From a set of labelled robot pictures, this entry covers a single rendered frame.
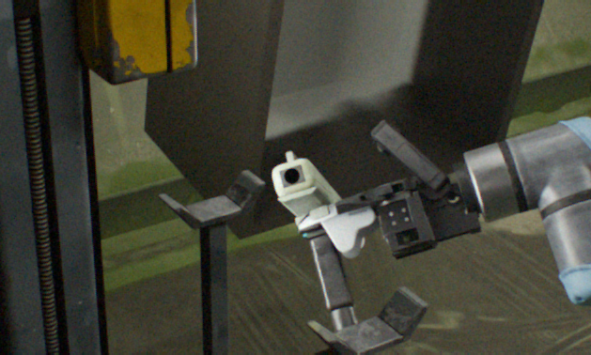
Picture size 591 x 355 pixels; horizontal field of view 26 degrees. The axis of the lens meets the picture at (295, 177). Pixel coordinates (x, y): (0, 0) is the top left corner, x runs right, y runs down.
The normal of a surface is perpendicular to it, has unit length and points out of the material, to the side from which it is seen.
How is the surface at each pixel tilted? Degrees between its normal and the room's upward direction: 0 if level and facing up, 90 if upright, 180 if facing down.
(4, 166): 90
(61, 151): 90
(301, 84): 102
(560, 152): 48
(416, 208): 52
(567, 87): 90
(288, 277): 0
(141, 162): 57
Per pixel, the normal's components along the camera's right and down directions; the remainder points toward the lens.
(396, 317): -0.59, -0.45
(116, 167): 0.47, -0.15
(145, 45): 0.55, 0.39
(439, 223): -0.18, -0.20
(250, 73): -0.83, 0.25
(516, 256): 0.01, -0.89
